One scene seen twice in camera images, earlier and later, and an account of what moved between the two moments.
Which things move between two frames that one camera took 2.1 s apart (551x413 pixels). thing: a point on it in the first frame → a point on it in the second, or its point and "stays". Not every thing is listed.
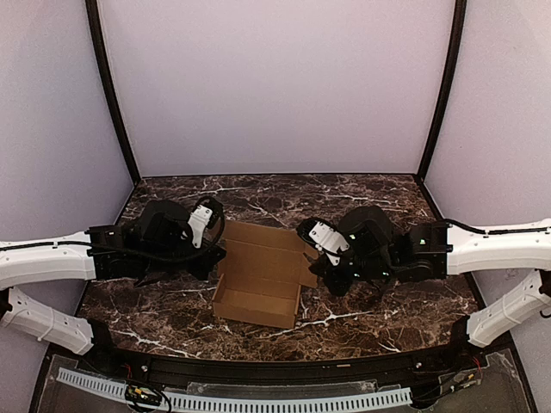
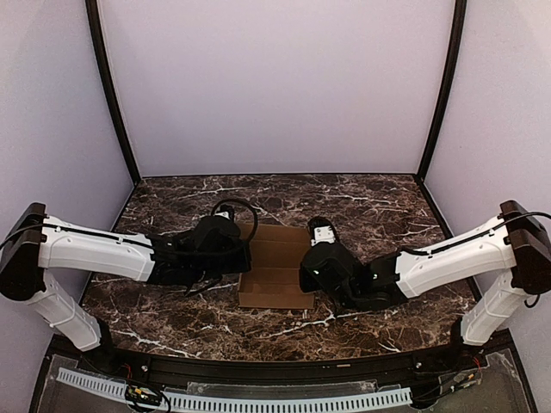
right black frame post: x=445 y=89 stays
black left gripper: x=207 y=256 → x=243 y=256
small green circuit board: x=143 y=394 stays
